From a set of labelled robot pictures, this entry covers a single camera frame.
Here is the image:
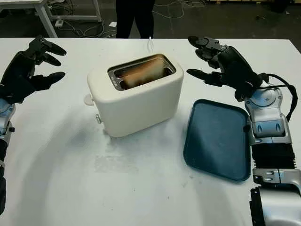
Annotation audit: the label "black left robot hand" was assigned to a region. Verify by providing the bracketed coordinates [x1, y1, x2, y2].
[0, 35, 67, 92]

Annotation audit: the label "white metal table frame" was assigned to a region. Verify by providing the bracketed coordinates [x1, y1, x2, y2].
[0, 0, 102, 38]

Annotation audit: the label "dark blue plastic tray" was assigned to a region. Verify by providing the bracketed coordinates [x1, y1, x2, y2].
[182, 98, 251, 182]

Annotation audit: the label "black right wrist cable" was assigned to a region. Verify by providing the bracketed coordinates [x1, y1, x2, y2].
[258, 73, 297, 117]

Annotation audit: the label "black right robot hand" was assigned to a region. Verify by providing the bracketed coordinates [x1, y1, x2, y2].
[186, 35, 263, 90]

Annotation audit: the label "toast slice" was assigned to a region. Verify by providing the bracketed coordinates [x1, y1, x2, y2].
[121, 54, 166, 88]

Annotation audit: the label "thin grey floor cables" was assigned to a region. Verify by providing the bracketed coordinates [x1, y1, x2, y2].
[62, 20, 117, 38]

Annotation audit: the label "white floor cable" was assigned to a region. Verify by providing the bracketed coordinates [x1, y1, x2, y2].
[154, 0, 205, 20]

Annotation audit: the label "person in black trousers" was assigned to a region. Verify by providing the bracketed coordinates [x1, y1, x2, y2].
[115, 0, 156, 39]

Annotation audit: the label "cream two-slot toaster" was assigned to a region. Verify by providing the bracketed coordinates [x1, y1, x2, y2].
[83, 53, 184, 139]

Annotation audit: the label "white toaster power cord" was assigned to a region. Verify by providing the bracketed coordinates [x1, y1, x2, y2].
[146, 36, 155, 55]

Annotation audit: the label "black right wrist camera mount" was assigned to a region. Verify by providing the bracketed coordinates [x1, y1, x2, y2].
[234, 84, 254, 102]

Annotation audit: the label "black floor object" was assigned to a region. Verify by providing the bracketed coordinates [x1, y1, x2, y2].
[270, 0, 286, 14]

